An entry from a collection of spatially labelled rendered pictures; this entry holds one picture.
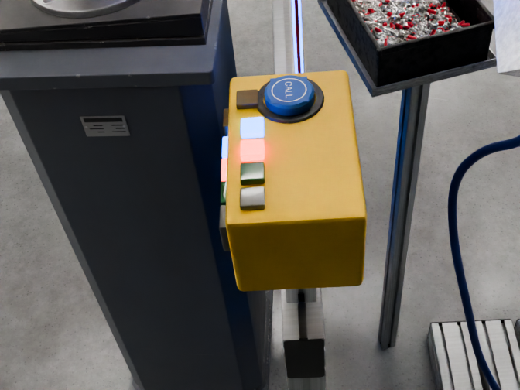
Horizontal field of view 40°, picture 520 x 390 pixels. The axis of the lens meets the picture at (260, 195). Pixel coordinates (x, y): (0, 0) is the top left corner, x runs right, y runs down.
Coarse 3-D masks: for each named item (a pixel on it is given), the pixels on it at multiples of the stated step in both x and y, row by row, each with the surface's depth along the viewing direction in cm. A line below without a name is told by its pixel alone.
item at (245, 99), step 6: (246, 90) 58; (252, 90) 58; (240, 96) 58; (246, 96) 58; (252, 96) 58; (240, 102) 57; (246, 102) 57; (252, 102) 57; (240, 108) 58; (246, 108) 58
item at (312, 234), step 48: (336, 96) 58; (240, 144) 55; (288, 144) 55; (336, 144) 55; (288, 192) 52; (336, 192) 51; (240, 240) 52; (288, 240) 52; (336, 240) 52; (240, 288) 57; (288, 288) 57
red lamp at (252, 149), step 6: (246, 144) 54; (252, 144) 54; (258, 144) 54; (264, 144) 55; (246, 150) 54; (252, 150) 54; (258, 150) 54; (264, 150) 54; (246, 156) 54; (252, 156) 54; (258, 156) 54; (264, 156) 54
